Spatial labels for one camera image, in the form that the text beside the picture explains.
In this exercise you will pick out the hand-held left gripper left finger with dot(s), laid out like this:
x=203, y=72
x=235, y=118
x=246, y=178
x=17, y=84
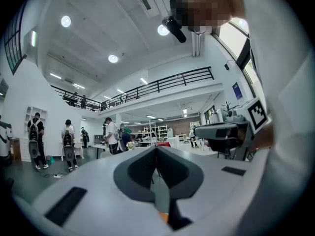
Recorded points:
x=98, y=188

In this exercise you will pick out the flower bouquet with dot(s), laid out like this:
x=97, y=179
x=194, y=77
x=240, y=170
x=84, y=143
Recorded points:
x=130, y=145

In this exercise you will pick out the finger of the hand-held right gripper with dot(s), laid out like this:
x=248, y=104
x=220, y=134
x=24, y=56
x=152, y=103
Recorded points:
x=209, y=131

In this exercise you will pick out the white black-striped machine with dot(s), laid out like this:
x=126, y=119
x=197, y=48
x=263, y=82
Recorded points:
x=3, y=141

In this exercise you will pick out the black wall speaker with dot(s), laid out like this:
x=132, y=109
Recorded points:
x=227, y=66

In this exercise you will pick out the bare branch plant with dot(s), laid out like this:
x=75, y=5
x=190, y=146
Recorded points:
x=227, y=107

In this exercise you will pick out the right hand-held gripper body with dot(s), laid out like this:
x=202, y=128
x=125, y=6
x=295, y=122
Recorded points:
x=256, y=114

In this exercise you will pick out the large black-framed window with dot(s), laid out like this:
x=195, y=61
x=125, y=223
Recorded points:
x=233, y=40

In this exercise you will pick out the person's head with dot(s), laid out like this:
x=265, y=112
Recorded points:
x=204, y=6

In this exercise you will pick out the round ceiling lamp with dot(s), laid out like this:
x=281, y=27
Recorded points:
x=162, y=31
x=242, y=22
x=112, y=58
x=66, y=21

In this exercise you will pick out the white power strip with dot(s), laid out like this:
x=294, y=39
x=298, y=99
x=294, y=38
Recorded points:
x=57, y=176

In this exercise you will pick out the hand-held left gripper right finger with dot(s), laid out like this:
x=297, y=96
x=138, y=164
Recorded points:
x=216, y=185

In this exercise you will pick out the person's beige shirt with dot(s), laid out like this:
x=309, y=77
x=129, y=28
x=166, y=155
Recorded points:
x=290, y=107

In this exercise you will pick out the white shelf cabinet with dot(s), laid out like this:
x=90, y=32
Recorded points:
x=42, y=114

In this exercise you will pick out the white metal shelf rack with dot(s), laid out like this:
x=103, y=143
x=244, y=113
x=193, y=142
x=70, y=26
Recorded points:
x=152, y=129

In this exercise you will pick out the brown wooden cabinet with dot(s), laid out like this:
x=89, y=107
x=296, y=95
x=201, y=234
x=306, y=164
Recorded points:
x=15, y=149

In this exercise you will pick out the black railing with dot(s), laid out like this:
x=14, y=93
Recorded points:
x=172, y=81

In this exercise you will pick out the black grid window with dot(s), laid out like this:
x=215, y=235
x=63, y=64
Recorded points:
x=12, y=43

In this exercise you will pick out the person's right forearm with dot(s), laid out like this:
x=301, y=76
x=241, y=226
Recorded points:
x=265, y=136

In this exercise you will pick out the ceiling air vent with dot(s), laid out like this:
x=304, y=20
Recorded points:
x=145, y=1

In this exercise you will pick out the black head-worn camera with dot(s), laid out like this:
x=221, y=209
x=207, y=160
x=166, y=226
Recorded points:
x=173, y=28

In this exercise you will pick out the white table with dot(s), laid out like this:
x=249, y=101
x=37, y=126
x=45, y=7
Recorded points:
x=101, y=147

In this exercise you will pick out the blue poster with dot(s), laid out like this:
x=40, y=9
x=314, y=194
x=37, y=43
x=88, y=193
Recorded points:
x=236, y=91

